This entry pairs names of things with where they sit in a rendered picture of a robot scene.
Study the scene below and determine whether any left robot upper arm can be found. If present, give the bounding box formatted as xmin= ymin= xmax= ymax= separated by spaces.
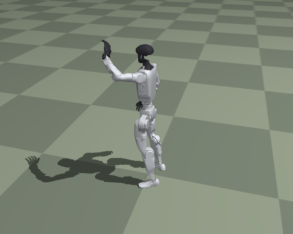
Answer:
xmin=112 ymin=72 xmax=147 ymax=83

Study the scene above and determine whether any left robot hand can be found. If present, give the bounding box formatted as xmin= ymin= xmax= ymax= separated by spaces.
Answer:
xmin=102 ymin=40 xmax=111 ymax=60

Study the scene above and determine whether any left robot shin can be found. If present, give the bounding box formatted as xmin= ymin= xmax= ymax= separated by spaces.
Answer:
xmin=142 ymin=150 xmax=155 ymax=183

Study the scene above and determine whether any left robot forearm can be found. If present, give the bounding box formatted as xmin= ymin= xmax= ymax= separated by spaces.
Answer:
xmin=101 ymin=55 xmax=122 ymax=76

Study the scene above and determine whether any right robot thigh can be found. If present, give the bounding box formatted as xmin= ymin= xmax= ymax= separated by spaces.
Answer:
xmin=146 ymin=109 xmax=160 ymax=145

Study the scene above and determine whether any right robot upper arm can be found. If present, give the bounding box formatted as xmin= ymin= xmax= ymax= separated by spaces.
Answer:
xmin=152 ymin=63 xmax=160 ymax=87

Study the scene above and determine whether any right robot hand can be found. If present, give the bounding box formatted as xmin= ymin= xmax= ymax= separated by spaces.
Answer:
xmin=136 ymin=101 xmax=142 ymax=111

